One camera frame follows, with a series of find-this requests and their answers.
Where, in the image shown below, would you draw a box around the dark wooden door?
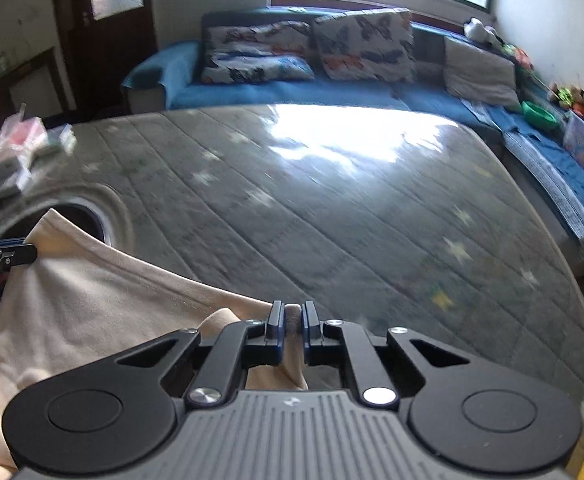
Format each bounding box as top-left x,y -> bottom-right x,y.
51,0 -> 159,113

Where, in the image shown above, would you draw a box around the dark wooden cabinet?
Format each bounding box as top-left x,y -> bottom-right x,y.
0,0 -> 73,128

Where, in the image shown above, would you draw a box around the small plush toys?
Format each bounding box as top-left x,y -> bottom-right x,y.
546,80 -> 584,117

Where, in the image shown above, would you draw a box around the large butterfly print pillow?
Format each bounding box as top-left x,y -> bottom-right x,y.
313,8 -> 417,82

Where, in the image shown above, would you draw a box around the round black table stove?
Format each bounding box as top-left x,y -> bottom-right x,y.
47,199 -> 116,247

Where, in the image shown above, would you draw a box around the grey striped seat cushion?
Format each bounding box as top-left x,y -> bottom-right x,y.
502,130 -> 584,263

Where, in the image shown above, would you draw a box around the white plush toy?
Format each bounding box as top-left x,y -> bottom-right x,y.
463,17 -> 503,47

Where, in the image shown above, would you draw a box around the pile of small packets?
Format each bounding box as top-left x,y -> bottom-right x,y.
0,102 -> 77,195

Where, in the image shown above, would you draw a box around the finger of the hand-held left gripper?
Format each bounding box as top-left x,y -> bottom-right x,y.
0,234 -> 38,273

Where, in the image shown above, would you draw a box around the blue sofa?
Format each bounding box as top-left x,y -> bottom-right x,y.
122,7 -> 584,276

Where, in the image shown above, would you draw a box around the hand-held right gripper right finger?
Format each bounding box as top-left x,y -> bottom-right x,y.
303,301 -> 472,407

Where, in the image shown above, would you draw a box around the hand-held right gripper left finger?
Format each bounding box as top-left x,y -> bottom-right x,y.
116,301 -> 286,409

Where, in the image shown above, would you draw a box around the cream garment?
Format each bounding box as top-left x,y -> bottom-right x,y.
0,208 -> 309,471

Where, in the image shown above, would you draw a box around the colourful toys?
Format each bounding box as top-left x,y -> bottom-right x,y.
500,42 -> 533,70

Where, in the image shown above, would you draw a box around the green bowl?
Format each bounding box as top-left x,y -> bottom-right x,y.
520,101 -> 561,131

